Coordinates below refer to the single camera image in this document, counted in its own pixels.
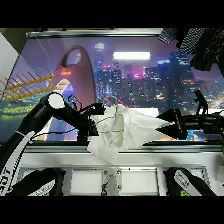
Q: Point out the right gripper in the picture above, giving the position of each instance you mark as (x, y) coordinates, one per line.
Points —
(190, 124)

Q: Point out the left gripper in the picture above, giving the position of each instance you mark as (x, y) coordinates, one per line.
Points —
(87, 126)

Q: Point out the pale green clothes hanger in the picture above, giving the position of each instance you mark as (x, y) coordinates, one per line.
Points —
(116, 113)

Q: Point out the white shirt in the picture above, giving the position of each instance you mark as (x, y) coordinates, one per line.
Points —
(133, 128)

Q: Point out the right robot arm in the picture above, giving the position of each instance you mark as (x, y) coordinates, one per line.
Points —
(213, 123)

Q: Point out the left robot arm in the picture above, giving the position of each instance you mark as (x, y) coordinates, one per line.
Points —
(36, 116)

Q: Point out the heap of clothes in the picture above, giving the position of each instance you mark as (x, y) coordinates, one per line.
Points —
(203, 46)

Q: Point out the yellow wooden rack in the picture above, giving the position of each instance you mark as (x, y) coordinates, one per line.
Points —
(28, 86)

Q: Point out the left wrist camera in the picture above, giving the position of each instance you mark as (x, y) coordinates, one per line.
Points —
(96, 108)

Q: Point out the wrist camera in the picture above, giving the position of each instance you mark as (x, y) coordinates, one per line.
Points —
(96, 108)
(200, 100)

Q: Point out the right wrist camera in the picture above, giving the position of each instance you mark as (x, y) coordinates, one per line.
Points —
(200, 100)

